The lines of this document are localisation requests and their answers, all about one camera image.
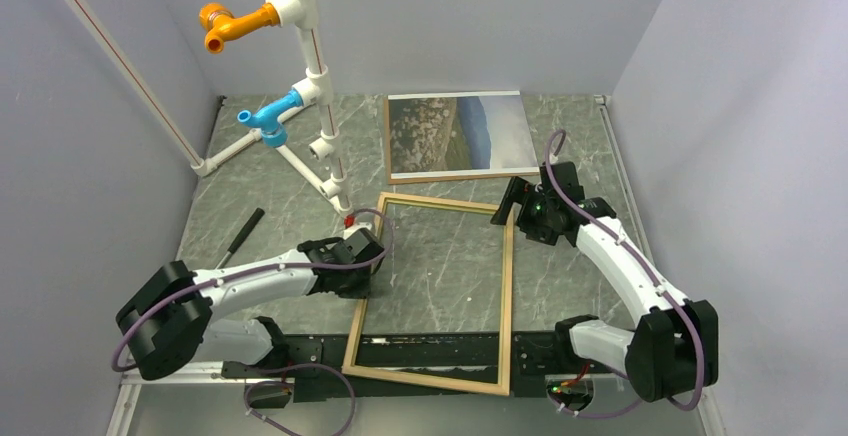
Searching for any orange plastic faucet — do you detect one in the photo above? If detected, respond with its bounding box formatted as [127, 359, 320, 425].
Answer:
[198, 3, 281, 54]

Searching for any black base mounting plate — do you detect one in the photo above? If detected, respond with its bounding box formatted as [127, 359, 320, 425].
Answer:
[282, 331, 583, 403]

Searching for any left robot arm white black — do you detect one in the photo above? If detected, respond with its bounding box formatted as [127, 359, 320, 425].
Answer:
[111, 227, 390, 381]

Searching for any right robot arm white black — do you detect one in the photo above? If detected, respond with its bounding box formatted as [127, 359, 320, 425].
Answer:
[490, 162, 719, 402]

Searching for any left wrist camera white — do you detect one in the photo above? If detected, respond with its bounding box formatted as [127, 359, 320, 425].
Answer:
[343, 214, 374, 231]

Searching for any landscape photo print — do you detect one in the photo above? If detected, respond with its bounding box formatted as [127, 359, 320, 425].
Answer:
[386, 91, 539, 179]

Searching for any aluminium rail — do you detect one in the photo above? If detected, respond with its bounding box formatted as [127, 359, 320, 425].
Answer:
[106, 362, 227, 436]

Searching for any black handled hammer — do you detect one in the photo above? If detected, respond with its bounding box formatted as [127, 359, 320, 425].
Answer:
[215, 208, 265, 269]

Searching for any blue plastic faucet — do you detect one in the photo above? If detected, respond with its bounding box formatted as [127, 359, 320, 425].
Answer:
[237, 89, 304, 148]

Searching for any wooden picture frame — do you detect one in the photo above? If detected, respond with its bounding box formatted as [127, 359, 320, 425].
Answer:
[342, 191, 514, 396]

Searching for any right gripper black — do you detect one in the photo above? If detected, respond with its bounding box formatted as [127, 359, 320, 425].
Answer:
[491, 176, 559, 245]

